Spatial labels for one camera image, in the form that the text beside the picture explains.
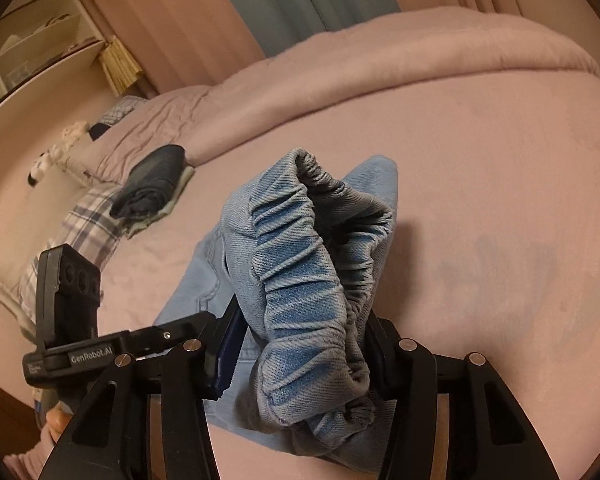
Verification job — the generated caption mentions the person's left forearm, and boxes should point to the person's left forearm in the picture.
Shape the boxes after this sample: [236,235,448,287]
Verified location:
[2,447,51,480]

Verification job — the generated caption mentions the person's left hand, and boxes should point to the person's left hand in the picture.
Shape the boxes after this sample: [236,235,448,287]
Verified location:
[42,402,77,450]

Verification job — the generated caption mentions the white stuffed toy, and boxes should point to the white stuffed toy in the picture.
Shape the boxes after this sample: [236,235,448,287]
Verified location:
[27,120,91,188]

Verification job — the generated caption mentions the white shelf unit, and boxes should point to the white shelf unit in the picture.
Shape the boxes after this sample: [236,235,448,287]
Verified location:
[0,0,112,128]

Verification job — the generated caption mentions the plaid pillow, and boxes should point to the plaid pillow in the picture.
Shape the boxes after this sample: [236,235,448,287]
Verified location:
[0,187,126,331]

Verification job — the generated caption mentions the dark folded garment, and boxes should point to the dark folded garment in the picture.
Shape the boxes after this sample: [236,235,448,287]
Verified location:
[111,144,187,220]

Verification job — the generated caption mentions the light blue denim pants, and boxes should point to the light blue denim pants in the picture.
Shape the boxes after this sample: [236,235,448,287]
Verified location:
[152,147,401,476]

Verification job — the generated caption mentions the bed with pink sheet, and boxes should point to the bed with pink sheet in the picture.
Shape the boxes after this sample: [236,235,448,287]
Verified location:
[0,72,600,480]

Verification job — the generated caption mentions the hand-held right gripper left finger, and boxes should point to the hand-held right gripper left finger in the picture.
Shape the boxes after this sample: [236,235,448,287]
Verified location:
[39,296,247,480]

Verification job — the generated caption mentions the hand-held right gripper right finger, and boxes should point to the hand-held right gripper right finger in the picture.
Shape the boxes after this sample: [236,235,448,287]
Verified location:
[365,309,557,480]

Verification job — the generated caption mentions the pink wrinkled pillow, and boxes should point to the pink wrinkled pillow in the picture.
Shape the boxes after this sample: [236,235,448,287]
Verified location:
[65,85,216,186]

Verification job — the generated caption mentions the pink duvet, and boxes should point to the pink duvet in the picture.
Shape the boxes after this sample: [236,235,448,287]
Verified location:
[190,7,600,166]

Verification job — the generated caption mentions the small plaid cloth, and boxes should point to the small plaid cloth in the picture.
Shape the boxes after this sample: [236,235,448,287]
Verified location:
[96,95,150,128]

